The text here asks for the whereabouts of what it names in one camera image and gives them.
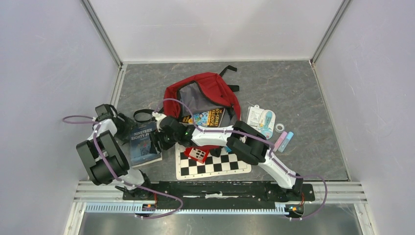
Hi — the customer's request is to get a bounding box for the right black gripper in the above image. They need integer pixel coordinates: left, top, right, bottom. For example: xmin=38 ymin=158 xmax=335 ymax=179
xmin=149 ymin=128 xmax=179 ymax=155

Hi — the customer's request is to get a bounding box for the dark blue 1984 book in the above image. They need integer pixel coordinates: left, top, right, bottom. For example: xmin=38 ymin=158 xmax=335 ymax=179
xmin=130 ymin=121 xmax=162 ymax=167

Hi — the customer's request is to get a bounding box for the red backpack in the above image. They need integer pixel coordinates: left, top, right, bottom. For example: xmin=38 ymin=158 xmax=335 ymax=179
xmin=133 ymin=65 xmax=242 ymax=151

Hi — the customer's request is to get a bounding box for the treehouse paperback book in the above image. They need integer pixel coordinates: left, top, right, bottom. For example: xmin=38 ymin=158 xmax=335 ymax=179
xmin=180 ymin=108 xmax=225 ymax=127

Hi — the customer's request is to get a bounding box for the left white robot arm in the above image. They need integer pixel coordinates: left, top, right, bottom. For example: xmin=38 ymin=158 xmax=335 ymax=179
xmin=76 ymin=104 xmax=154 ymax=200

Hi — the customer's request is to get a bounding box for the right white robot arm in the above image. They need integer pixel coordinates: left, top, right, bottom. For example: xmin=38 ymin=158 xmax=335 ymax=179
xmin=150 ymin=112 xmax=303 ymax=200

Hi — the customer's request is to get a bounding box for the correction tape blister pack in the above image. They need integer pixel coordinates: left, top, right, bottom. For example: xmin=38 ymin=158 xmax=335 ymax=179
xmin=246 ymin=105 xmax=276 ymax=140

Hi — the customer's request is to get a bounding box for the red toy block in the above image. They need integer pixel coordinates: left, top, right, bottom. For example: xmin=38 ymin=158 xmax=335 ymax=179
xmin=184 ymin=147 xmax=209 ymax=164

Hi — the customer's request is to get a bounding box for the black toy block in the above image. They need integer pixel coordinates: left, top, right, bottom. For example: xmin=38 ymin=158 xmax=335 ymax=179
xmin=209 ymin=147 xmax=222 ymax=157

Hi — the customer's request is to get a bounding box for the black white chessboard mat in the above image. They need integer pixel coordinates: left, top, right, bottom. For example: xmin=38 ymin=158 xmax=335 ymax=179
xmin=175 ymin=144 xmax=252 ymax=180

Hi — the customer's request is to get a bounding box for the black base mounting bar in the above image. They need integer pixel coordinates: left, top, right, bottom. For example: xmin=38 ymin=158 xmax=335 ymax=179
xmin=117 ymin=181 xmax=316 ymax=210

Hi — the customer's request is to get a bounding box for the clear tape roll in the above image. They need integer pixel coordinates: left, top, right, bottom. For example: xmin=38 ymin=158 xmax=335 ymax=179
xmin=274 ymin=123 xmax=285 ymax=133

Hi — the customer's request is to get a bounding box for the pink highlighter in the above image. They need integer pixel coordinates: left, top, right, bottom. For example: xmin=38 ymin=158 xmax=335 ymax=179
xmin=273 ymin=131 xmax=288 ymax=152

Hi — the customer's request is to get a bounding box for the blue highlighter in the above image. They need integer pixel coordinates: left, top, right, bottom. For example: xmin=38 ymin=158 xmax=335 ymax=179
xmin=278 ymin=132 xmax=294 ymax=152

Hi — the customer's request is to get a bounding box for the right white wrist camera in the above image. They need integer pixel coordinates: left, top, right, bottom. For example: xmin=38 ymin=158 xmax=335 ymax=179
xmin=152 ymin=112 xmax=167 ymax=130

